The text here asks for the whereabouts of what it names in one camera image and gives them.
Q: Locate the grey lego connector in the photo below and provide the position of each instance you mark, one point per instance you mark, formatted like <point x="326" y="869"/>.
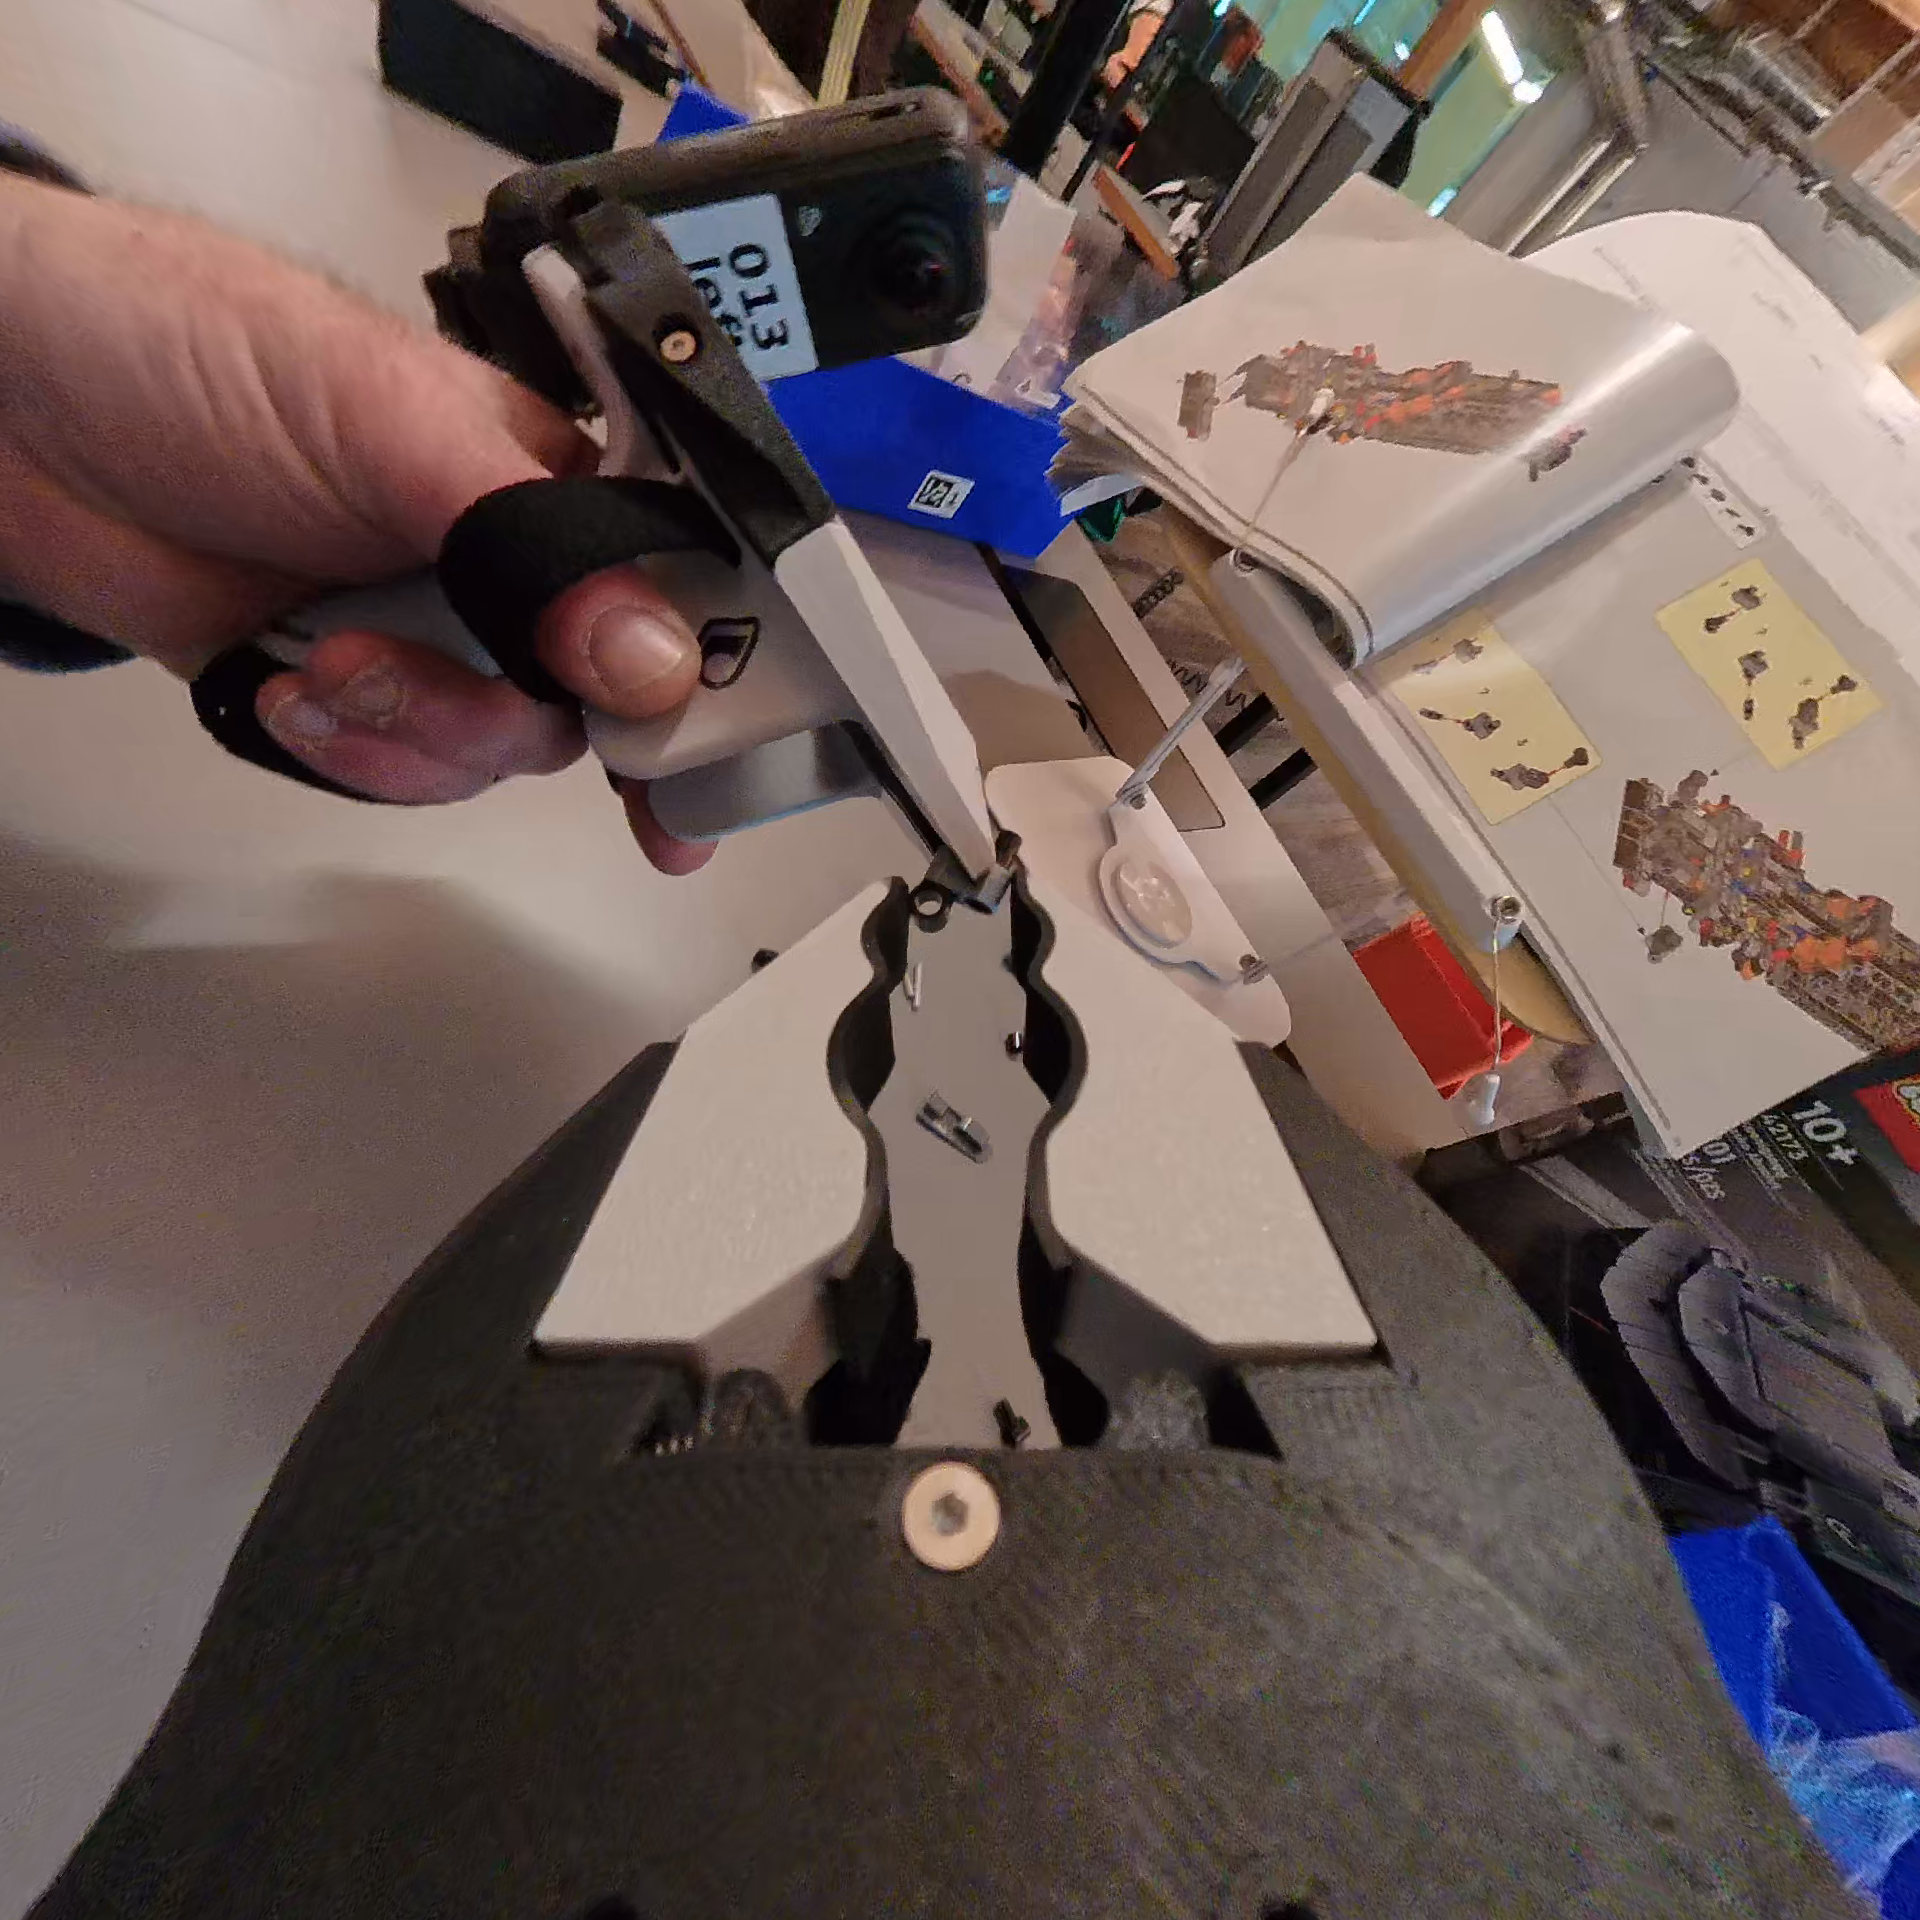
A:
<point x="991" y="879"/>

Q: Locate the dark lego set box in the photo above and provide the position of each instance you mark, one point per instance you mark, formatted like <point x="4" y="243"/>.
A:
<point x="1769" y="1350"/>

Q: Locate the white book stand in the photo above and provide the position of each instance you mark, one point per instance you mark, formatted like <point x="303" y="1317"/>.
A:
<point x="1049" y="839"/>

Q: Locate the plain blue storage bin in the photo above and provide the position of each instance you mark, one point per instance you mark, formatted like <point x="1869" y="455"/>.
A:
<point x="1740" y="1621"/>

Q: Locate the black pole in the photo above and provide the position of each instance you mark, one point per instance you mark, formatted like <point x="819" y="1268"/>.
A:
<point x="1065" y="76"/>

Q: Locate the red storage bin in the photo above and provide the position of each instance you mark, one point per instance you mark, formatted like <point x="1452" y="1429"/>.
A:
<point x="1424" y="1005"/>

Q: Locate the labelled blue storage bin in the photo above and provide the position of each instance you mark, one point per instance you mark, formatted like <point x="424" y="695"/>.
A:
<point x="885" y="435"/>

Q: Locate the clear plastic parts bags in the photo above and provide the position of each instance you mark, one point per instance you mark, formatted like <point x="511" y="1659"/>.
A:
<point x="1049" y="300"/>

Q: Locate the black rectangular case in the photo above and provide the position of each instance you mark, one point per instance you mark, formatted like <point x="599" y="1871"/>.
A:
<point x="495" y="76"/>

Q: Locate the notched dark grey lego panel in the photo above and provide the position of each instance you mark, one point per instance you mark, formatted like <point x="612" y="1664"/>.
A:
<point x="955" y="1127"/>

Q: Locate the person's left hand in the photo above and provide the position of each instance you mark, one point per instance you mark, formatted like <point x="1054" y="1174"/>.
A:
<point x="225" y="422"/>

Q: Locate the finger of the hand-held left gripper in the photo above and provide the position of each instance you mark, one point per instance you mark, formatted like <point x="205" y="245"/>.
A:
<point x="869" y="662"/>

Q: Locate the person's left forearm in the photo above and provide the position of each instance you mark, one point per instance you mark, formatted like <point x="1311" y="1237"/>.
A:
<point x="37" y="643"/>

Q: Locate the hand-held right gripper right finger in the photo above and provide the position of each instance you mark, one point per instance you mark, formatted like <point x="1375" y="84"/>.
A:
<point x="1200" y="1200"/>

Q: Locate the clear plastic bag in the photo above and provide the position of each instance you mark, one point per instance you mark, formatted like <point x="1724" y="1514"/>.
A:
<point x="1861" y="1800"/>

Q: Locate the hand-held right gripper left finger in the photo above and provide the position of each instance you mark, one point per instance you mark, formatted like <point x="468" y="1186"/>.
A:
<point x="720" y="1200"/>

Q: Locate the lego instruction booklet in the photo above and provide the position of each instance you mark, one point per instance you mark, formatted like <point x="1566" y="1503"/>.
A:
<point x="1501" y="494"/>

